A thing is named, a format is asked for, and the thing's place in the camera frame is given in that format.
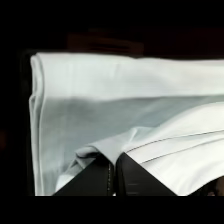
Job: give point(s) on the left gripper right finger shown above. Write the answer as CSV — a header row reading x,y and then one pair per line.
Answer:
x,y
140,180

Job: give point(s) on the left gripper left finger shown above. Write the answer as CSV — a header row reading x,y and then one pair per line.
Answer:
x,y
91,181

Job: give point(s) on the white shirt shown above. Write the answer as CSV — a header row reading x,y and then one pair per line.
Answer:
x,y
116,100

